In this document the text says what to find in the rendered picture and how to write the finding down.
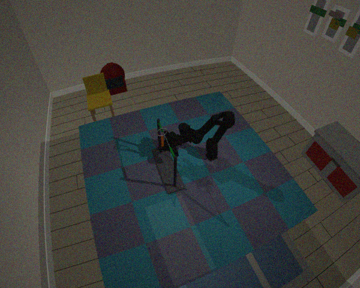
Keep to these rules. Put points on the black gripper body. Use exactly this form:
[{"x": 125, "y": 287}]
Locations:
[{"x": 172, "y": 145}]

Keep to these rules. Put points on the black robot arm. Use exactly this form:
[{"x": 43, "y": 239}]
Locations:
[{"x": 190, "y": 135}]

